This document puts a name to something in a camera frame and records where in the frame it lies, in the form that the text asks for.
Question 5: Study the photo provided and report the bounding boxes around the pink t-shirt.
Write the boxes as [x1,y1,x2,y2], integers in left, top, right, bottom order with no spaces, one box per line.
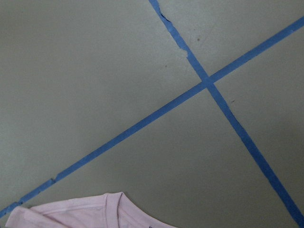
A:
[5,192,169,228]

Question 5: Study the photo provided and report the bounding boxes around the blue tape line crosswise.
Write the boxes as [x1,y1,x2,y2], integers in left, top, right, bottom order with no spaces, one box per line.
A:
[0,17,304,217]

